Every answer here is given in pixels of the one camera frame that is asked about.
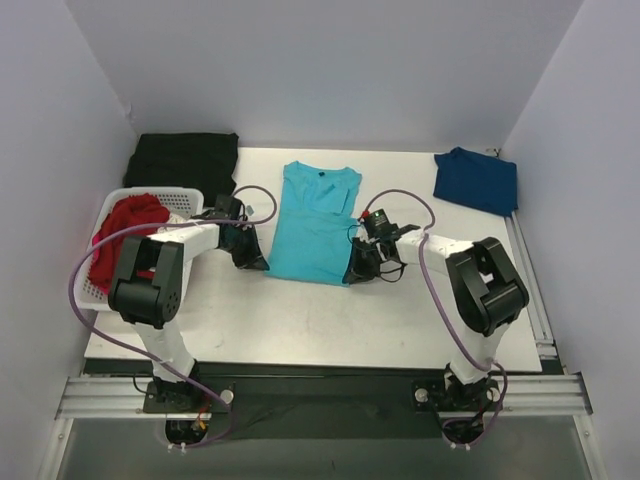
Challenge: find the white t-shirt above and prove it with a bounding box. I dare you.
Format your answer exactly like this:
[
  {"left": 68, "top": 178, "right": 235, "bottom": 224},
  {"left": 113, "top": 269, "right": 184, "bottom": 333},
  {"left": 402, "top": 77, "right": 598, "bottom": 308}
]
[{"left": 167, "top": 212, "right": 188, "bottom": 224}]

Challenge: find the pink garment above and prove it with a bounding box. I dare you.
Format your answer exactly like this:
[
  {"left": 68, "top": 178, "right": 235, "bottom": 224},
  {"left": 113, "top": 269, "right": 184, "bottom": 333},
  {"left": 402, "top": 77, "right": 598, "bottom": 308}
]
[{"left": 91, "top": 231, "right": 102, "bottom": 260}]

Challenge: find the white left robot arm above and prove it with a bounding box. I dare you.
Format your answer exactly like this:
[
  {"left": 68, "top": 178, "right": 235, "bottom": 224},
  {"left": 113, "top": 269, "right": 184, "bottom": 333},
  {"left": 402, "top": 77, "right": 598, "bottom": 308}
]
[{"left": 108, "top": 196, "right": 269, "bottom": 412}]

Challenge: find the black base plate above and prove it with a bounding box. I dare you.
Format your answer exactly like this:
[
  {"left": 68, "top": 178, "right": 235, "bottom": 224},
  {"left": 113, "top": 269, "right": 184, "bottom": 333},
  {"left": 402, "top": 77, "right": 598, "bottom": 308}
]
[{"left": 142, "top": 358, "right": 501, "bottom": 441}]

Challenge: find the white plastic laundry basket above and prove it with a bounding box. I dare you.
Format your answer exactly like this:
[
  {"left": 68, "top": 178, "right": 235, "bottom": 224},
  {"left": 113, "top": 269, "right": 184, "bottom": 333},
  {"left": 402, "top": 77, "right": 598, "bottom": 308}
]
[{"left": 74, "top": 186, "right": 204, "bottom": 311}]

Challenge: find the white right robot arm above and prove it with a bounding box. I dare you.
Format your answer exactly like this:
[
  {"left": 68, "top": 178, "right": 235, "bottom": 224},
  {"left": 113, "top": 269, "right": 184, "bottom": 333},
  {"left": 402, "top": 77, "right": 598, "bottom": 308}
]
[{"left": 343, "top": 209, "right": 529, "bottom": 408}]

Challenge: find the aluminium frame rail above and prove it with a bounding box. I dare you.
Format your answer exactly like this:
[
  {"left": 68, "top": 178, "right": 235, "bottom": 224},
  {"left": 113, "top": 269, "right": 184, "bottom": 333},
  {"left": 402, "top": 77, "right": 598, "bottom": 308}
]
[{"left": 57, "top": 375, "right": 593, "bottom": 420}]

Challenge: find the turquoise t-shirt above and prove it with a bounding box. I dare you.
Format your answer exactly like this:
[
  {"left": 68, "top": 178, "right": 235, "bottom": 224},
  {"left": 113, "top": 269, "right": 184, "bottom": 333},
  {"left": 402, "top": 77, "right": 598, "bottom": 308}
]
[{"left": 267, "top": 161, "right": 362, "bottom": 286}]

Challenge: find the folded navy blue t-shirt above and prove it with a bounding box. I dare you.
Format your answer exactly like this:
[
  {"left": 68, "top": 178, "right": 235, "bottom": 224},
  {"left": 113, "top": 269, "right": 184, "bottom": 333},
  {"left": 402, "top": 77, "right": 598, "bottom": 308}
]
[{"left": 433, "top": 147, "right": 518, "bottom": 217}]

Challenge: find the black folded t-shirt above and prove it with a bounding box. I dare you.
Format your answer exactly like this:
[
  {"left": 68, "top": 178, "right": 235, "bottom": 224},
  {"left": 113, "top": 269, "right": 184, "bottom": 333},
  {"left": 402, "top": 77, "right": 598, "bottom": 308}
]
[{"left": 122, "top": 132, "right": 239, "bottom": 206}]

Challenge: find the red t-shirt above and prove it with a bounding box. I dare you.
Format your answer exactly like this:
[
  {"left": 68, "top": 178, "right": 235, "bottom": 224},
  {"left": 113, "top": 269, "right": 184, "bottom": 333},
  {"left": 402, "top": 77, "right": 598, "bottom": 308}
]
[{"left": 89, "top": 194, "right": 170, "bottom": 294}]

